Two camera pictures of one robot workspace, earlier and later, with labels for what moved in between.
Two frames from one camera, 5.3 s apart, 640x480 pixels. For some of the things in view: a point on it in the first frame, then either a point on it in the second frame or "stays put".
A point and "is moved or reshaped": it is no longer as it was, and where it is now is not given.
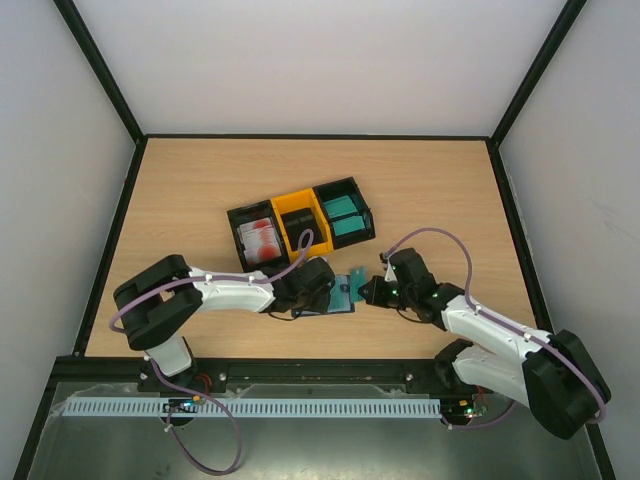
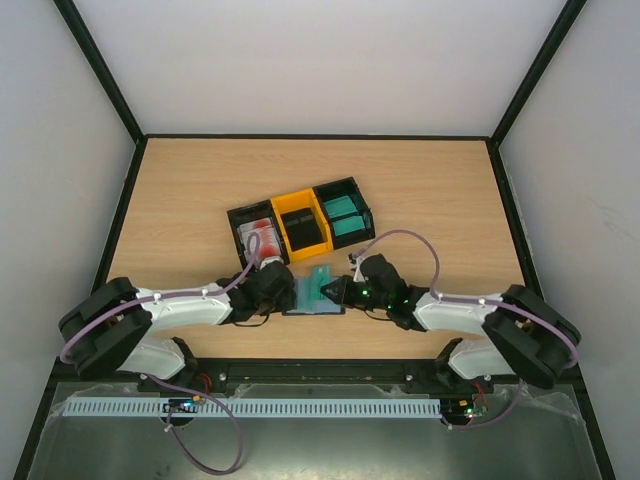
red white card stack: (259, 241) stays put
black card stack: (295, 222) stays put
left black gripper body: (305, 303) to (278, 304)
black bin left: (252, 213) stays put
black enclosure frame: (33, 452) stays put
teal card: (358, 279) is moved or reshaped
